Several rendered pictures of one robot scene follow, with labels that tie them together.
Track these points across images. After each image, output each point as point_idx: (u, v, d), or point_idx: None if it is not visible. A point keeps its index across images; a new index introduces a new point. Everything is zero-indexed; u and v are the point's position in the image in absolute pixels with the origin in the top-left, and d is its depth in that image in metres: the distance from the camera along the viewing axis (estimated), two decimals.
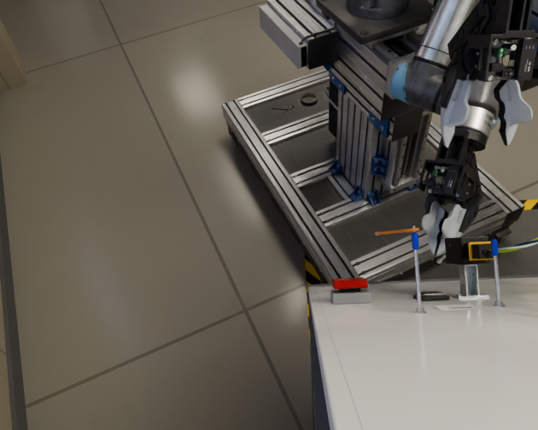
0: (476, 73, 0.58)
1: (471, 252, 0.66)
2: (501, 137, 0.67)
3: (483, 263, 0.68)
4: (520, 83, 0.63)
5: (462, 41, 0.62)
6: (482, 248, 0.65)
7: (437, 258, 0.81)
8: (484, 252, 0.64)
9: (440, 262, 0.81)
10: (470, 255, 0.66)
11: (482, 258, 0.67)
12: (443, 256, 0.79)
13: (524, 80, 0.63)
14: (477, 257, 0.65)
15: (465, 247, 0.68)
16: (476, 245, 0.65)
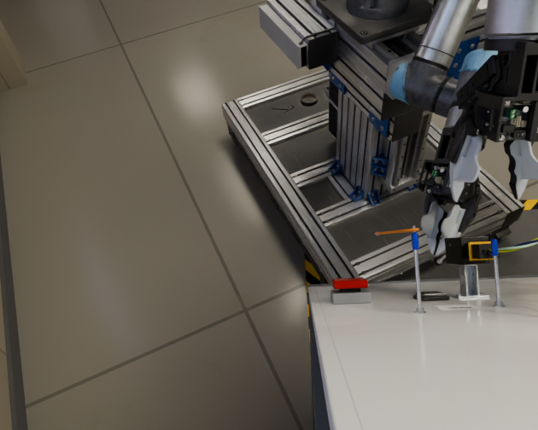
0: (488, 133, 0.57)
1: (471, 252, 0.66)
2: (511, 191, 0.66)
3: (483, 263, 0.68)
4: None
5: (471, 96, 0.61)
6: (482, 248, 0.65)
7: (437, 258, 0.81)
8: (484, 252, 0.64)
9: (440, 262, 0.81)
10: (470, 255, 0.66)
11: (482, 258, 0.67)
12: (443, 256, 0.79)
13: None
14: (477, 257, 0.65)
15: (465, 247, 0.68)
16: (476, 245, 0.65)
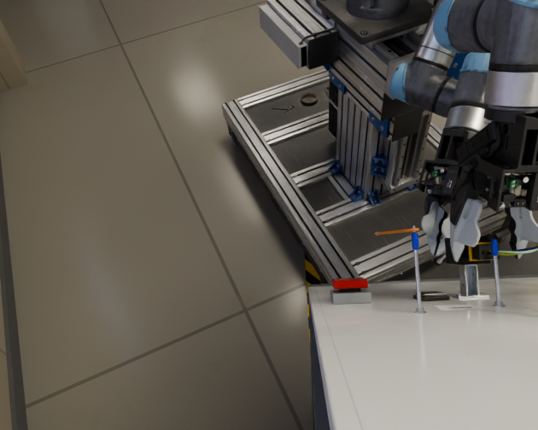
0: (488, 200, 0.57)
1: (471, 253, 0.66)
2: (511, 249, 0.66)
3: (483, 263, 0.68)
4: None
5: (472, 159, 0.61)
6: (482, 250, 0.65)
7: (437, 258, 0.81)
8: (484, 254, 0.64)
9: (440, 262, 0.81)
10: (470, 256, 0.66)
11: None
12: (443, 256, 0.79)
13: None
14: (477, 258, 0.65)
15: (465, 247, 0.68)
16: (476, 246, 0.65)
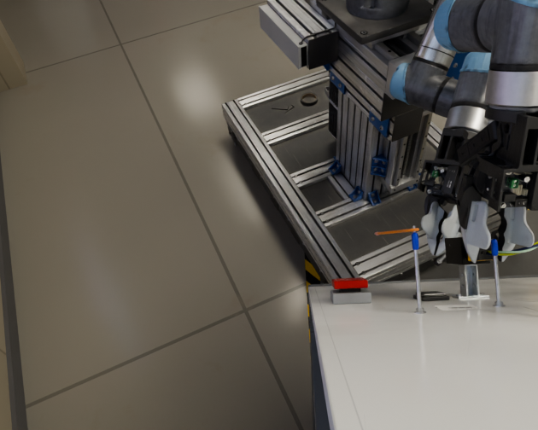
0: (488, 200, 0.57)
1: None
2: None
3: (483, 263, 0.68)
4: None
5: (473, 159, 0.61)
6: (481, 250, 0.65)
7: (437, 258, 0.81)
8: (483, 254, 0.65)
9: (440, 262, 0.81)
10: (469, 256, 0.66)
11: (481, 259, 0.67)
12: (443, 256, 0.79)
13: None
14: None
15: (464, 247, 0.68)
16: None
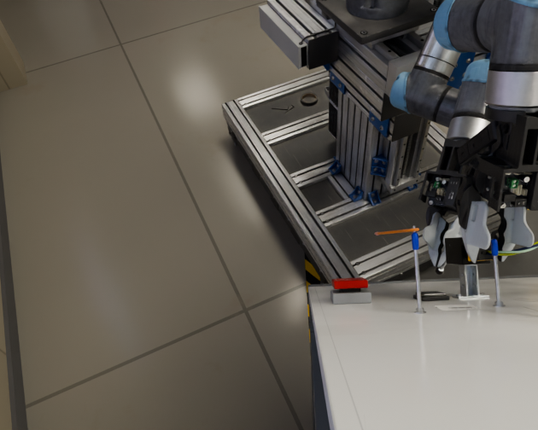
0: (488, 200, 0.57)
1: None
2: None
3: (483, 263, 0.68)
4: None
5: (473, 159, 0.61)
6: (481, 250, 0.65)
7: (439, 266, 0.81)
8: (483, 254, 0.65)
9: (441, 270, 0.80)
10: (469, 256, 0.67)
11: (481, 259, 0.67)
12: (444, 263, 0.78)
13: None
14: None
15: (464, 247, 0.68)
16: None
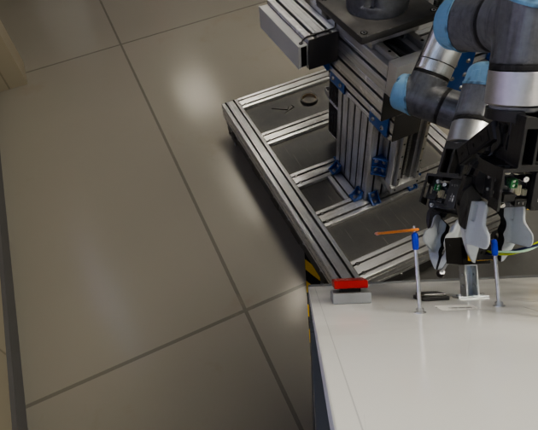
0: (488, 200, 0.57)
1: None
2: None
3: (483, 263, 0.68)
4: None
5: (472, 159, 0.61)
6: (480, 250, 0.65)
7: (440, 269, 0.80)
8: (482, 254, 0.65)
9: (442, 272, 0.80)
10: (468, 256, 0.67)
11: None
12: (445, 264, 0.78)
13: None
14: None
15: (464, 247, 0.68)
16: None
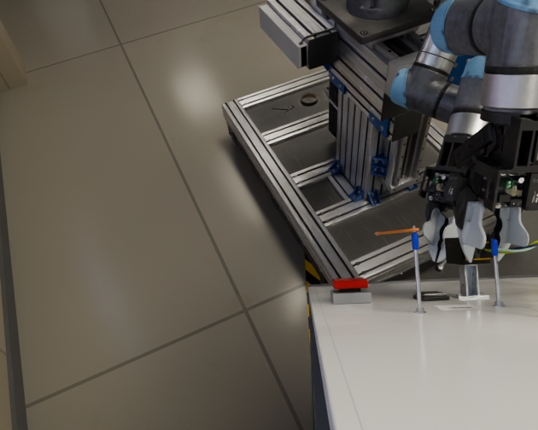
0: (484, 201, 0.58)
1: None
2: None
3: (483, 263, 0.68)
4: None
5: (469, 161, 0.62)
6: (477, 248, 0.66)
7: (438, 264, 0.81)
8: (480, 252, 0.65)
9: (441, 267, 0.81)
10: None
11: (478, 258, 0.67)
12: (444, 260, 0.78)
13: None
14: (473, 257, 0.66)
15: None
16: None
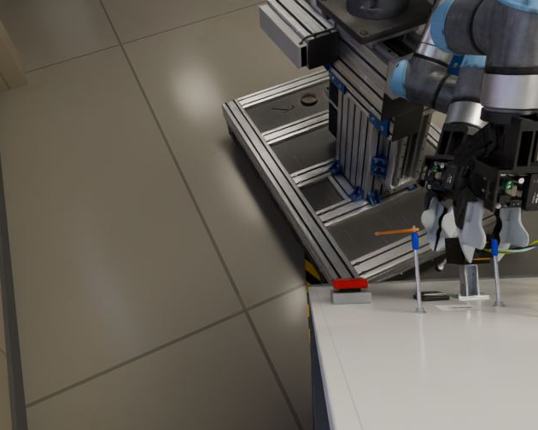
0: (483, 201, 0.58)
1: None
2: None
3: (483, 263, 0.68)
4: None
5: (469, 161, 0.62)
6: (476, 248, 0.66)
7: (438, 264, 0.81)
8: (479, 252, 0.65)
9: (441, 267, 0.81)
10: None
11: (477, 258, 0.67)
12: (444, 260, 0.78)
13: None
14: None
15: None
16: None
